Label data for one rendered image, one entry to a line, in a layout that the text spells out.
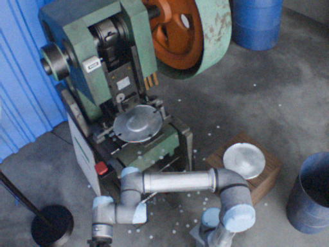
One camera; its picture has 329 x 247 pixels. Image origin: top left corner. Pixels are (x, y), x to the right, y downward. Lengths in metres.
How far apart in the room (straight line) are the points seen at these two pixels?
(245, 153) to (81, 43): 1.33
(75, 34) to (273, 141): 1.92
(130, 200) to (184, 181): 0.21
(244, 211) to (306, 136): 1.79
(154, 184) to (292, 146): 1.75
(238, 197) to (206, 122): 1.72
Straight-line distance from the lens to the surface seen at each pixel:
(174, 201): 2.11
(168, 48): 1.77
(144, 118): 1.74
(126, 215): 1.04
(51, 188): 2.67
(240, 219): 1.06
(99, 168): 1.63
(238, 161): 2.03
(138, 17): 1.40
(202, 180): 1.11
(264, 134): 2.68
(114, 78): 1.53
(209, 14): 1.31
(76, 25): 1.32
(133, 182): 1.09
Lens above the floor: 2.04
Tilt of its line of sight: 48 degrees down
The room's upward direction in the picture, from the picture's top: 11 degrees counter-clockwise
